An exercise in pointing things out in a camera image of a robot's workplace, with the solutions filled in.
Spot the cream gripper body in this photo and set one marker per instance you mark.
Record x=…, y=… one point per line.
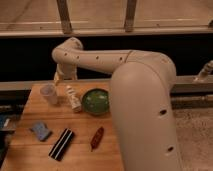
x=66, y=71

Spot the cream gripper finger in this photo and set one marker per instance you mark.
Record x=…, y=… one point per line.
x=56, y=80

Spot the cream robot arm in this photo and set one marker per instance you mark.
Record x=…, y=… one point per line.
x=139, y=97

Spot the white ceramic cup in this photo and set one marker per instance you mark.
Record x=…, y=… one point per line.
x=48, y=92

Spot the white plastic bottle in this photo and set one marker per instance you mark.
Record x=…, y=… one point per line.
x=73, y=99

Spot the green bowl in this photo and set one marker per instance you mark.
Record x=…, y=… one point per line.
x=95, y=101

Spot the blue sponge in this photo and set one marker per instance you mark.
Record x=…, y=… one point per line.
x=41, y=131

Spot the brown red chili pepper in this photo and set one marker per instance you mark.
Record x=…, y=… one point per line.
x=97, y=138

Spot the metal window frame rail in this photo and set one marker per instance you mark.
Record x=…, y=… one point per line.
x=47, y=18

